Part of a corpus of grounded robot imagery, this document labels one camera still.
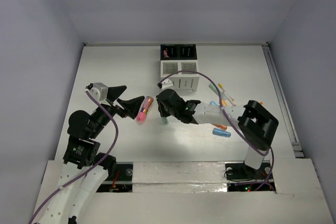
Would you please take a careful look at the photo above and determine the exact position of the long blue pastel highlighter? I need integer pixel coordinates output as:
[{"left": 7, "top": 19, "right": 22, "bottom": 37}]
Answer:
[{"left": 210, "top": 101, "right": 219, "bottom": 106}]

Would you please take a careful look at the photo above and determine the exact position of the white four-slot pen organizer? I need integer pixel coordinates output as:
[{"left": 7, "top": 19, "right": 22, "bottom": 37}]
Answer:
[{"left": 160, "top": 44, "right": 199, "bottom": 92}]

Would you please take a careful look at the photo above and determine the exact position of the small green highlighter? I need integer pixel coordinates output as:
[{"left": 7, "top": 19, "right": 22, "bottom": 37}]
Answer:
[{"left": 161, "top": 117, "right": 169, "bottom": 125}]

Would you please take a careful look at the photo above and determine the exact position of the aluminium rail right edge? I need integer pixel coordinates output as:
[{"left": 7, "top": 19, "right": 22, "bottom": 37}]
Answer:
[{"left": 262, "top": 43, "right": 305, "bottom": 158}]

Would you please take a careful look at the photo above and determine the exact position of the pink item in organizer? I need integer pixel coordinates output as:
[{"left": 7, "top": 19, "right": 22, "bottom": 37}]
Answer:
[{"left": 163, "top": 49, "right": 169, "bottom": 58}]

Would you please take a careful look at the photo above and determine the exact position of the pink glue stick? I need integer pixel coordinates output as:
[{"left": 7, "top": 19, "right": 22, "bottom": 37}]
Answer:
[{"left": 135, "top": 96, "right": 154, "bottom": 124}]

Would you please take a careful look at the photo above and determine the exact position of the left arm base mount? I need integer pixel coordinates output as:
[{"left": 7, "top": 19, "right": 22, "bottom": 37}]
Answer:
[{"left": 97, "top": 163, "right": 133, "bottom": 193}]

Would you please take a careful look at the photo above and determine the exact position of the yellow-capped white pen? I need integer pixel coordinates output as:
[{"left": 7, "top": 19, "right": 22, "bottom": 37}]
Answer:
[{"left": 218, "top": 83, "right": 234, "bottom": 102}]

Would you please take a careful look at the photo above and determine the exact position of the long green highlighter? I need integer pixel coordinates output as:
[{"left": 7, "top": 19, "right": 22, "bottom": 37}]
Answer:
[{"left": 208, "top": 83, "right": 218, "bottom": 95}]

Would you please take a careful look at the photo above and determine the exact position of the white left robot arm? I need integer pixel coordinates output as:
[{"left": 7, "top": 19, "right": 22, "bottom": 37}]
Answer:
[{"left": 29, "top": 82, "right": 145, "bottom": 223}]

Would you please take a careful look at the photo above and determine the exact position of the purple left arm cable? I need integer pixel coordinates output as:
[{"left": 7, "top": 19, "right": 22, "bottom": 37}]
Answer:
[{"left": 27, "top": 90, "right": 120, "bottom": 224}]

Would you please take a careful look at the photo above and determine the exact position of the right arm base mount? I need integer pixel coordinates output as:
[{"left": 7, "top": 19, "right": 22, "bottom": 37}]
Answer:
[{"left": 224, "top": 162, "right": 276, "bottom": 192}]

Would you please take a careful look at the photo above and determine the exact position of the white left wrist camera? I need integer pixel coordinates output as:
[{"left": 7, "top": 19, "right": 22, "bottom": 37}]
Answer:
[{"left": 86, "top": 82, "right": 108, "bottom": 102}]

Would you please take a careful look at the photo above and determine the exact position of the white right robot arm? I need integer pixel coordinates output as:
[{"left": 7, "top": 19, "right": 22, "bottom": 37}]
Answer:
[{"left": 156, "top": 89, "right": 279, "bottom": 178}]

